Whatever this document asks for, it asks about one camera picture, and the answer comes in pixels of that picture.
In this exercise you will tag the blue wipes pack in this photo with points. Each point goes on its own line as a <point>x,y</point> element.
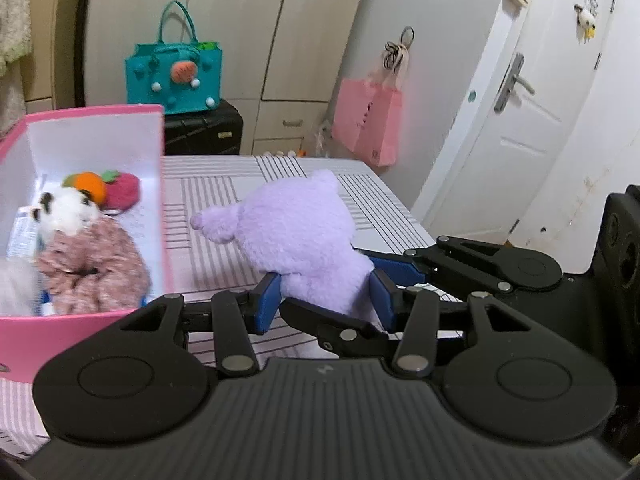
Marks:
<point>46,305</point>

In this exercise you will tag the clear plastic bag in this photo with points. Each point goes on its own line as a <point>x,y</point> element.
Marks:
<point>322,137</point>

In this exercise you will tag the pink tote bag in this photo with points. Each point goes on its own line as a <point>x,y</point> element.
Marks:
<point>370,120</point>

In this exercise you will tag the panda plush toy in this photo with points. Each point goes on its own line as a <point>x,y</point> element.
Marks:
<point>65,212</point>

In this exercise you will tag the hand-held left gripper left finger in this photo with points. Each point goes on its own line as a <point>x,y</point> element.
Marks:
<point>265,305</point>

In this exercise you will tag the tan wooden cabinet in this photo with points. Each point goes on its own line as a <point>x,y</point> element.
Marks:
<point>50,35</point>

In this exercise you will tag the white wipes packet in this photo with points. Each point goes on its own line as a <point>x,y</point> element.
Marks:
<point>22,232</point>

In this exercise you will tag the fluffy white green robe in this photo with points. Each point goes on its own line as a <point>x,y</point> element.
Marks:
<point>12,20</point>

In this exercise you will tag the striped tablecloth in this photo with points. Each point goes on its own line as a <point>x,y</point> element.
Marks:
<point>210,195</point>

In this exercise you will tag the orange egg-shaped toy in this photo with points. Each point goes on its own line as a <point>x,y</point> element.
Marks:
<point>87,185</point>

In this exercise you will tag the pink floral scrunchie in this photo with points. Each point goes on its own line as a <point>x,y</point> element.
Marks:
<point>105,260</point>

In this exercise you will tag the red strawberry plush toy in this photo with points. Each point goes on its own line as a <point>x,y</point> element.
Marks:
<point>125,192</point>

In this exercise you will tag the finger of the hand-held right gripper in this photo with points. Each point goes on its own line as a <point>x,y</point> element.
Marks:
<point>400,271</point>
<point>345,335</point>

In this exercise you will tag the round teal sticker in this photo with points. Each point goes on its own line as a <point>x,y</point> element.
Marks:
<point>472,96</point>

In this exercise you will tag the teal felt tote bag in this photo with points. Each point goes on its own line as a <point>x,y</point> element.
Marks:
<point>150,85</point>

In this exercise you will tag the black suitcase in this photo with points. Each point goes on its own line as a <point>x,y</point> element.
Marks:
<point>200,130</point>

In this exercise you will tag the white door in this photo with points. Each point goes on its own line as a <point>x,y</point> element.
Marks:
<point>540,160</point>

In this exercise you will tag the beige wardrobe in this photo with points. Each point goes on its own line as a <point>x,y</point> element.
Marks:
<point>250,25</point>

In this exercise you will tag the pink cardboard box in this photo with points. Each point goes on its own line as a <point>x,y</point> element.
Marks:
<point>85,340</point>

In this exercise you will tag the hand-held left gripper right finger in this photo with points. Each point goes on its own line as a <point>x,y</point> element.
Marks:
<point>382,302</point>

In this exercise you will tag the purple plush toy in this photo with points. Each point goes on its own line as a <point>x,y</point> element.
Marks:
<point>295,240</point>

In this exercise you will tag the small hanging plush toy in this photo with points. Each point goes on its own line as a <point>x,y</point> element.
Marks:
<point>586,22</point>

